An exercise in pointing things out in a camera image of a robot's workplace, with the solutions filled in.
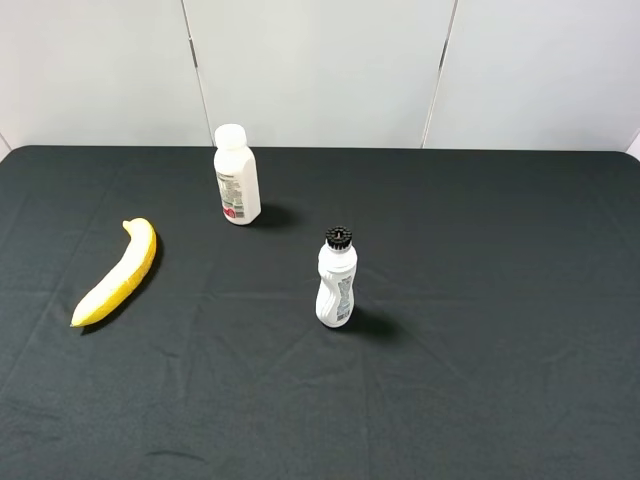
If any yellow peeled banana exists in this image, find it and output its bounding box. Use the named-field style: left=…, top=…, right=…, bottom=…
left=70, top=218, right=157, bottom=328

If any black tablecloth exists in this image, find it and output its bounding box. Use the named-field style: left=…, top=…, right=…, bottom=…
left=1, top=146, right=639, bottom=479

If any white milk bottle white cap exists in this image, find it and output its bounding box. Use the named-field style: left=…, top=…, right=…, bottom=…
left=214, top=124, right=261, bottom=225

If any white curvy bottle black cap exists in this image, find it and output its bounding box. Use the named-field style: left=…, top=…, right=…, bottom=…
left=315, top=226, right=358, bottom=328

